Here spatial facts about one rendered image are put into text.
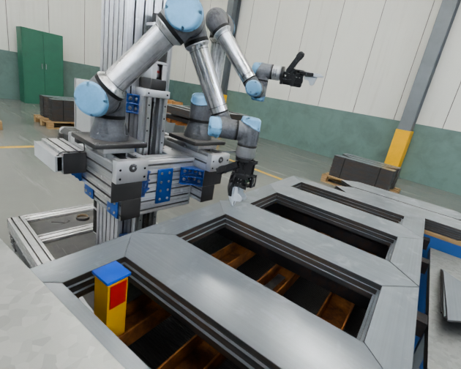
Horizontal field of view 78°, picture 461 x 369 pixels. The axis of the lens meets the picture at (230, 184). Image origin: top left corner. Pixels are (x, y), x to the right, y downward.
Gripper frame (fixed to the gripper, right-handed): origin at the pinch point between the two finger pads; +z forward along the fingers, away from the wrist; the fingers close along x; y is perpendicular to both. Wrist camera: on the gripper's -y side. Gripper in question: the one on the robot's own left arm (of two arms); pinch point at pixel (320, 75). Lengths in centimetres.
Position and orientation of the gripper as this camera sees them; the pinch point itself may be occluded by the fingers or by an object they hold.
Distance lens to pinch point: 160.1
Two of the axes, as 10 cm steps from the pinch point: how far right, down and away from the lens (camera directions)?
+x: -3.0, 3.8, -8.7
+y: -1.3, 8.9, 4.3
